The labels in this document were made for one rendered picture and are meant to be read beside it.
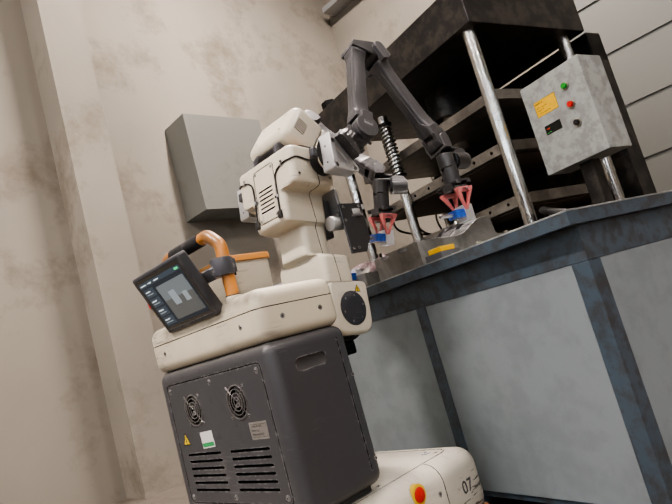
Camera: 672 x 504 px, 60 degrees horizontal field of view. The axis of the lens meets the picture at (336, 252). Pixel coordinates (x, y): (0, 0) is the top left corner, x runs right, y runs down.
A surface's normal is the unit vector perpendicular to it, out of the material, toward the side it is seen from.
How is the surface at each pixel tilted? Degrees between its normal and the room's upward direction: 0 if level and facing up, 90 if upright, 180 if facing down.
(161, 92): 90
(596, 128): 90
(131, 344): 90
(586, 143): 90
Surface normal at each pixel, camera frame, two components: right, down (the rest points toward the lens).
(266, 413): -0.70, 0.10
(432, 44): -0.83, 0.15
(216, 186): 0.66, -0.29
